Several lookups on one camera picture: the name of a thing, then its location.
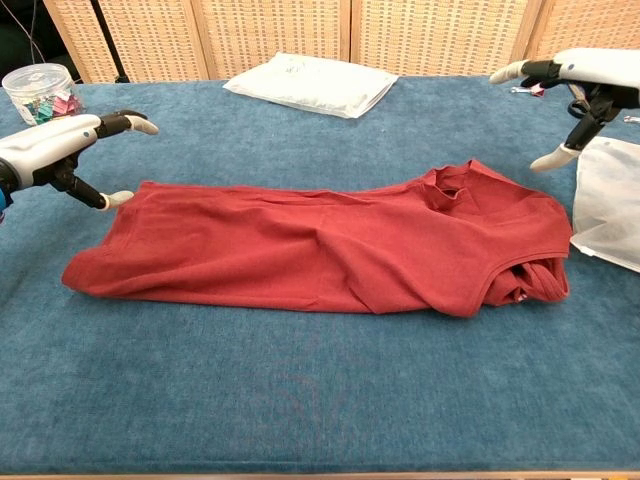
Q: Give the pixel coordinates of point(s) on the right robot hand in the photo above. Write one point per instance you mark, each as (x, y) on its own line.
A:
(600, 70)

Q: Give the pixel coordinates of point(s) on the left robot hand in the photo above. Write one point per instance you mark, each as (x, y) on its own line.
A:
(45, 145)

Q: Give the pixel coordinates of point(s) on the red t-shirt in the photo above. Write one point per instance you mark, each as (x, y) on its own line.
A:
(300, 250)

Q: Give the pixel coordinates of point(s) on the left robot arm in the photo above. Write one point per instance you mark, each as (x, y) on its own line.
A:
(4, 200)

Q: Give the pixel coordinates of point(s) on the clear jar of binder clips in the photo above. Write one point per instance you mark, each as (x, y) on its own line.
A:
(35, 85)

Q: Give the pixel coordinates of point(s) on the frosted plastic bag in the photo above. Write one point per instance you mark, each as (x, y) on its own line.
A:
(610, 200)

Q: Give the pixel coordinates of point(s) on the wicker folding screen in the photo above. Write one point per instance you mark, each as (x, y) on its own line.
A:
(275, 35)

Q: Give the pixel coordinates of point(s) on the white labelled plastic bag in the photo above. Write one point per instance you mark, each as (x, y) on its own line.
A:
(310, 90)

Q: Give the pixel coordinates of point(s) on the blue table cover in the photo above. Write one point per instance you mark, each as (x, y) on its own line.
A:
(320, 400)

